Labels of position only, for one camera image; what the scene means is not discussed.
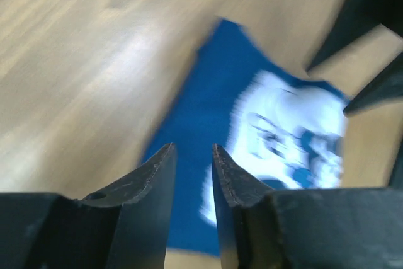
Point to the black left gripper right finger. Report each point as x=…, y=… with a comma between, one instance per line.
x=260, y=227

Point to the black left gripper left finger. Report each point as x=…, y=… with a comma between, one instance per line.
x=123, y=225

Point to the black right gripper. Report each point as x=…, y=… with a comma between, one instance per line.
x=357, y=19

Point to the blue t shirt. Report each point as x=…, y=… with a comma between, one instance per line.
x=285, y=131

